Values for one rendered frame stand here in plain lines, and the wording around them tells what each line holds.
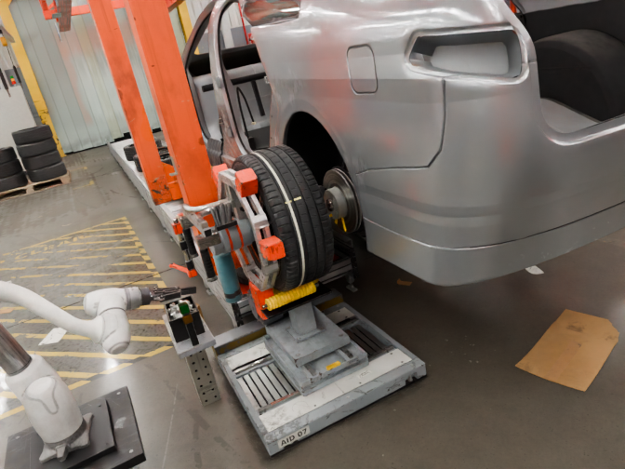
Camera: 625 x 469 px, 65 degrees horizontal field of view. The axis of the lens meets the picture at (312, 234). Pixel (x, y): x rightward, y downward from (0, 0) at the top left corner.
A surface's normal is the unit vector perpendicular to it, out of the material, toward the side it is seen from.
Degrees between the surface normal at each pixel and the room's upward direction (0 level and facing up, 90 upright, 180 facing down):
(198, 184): 90
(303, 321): 90
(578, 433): 0
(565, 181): 103
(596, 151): 90
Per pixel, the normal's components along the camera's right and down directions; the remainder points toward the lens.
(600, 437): -0.19, -0.91
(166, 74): 0.43, 0.25
